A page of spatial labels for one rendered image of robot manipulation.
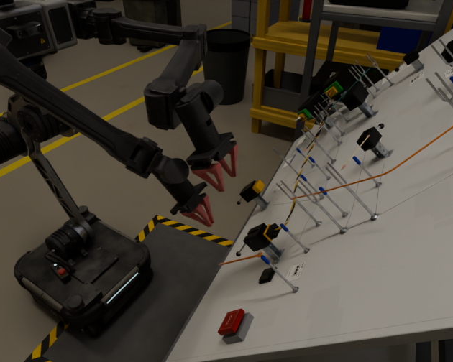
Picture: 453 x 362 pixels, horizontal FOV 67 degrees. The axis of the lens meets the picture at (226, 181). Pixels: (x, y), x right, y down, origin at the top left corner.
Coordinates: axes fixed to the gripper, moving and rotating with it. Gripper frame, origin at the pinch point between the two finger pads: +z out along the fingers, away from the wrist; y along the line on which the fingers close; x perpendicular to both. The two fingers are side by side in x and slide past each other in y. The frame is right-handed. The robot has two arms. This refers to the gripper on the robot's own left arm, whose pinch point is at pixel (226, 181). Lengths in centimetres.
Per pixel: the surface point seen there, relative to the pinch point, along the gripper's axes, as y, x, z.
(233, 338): -23.0, -4.6, 22.1
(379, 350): 5, -19, 64
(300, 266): -5.6, -13.6, 19.0
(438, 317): -21.0, -41.0, 6.6
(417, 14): 104, -26, 1
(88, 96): 199, 335, 1
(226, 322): -20.7, -2.4, 20.7
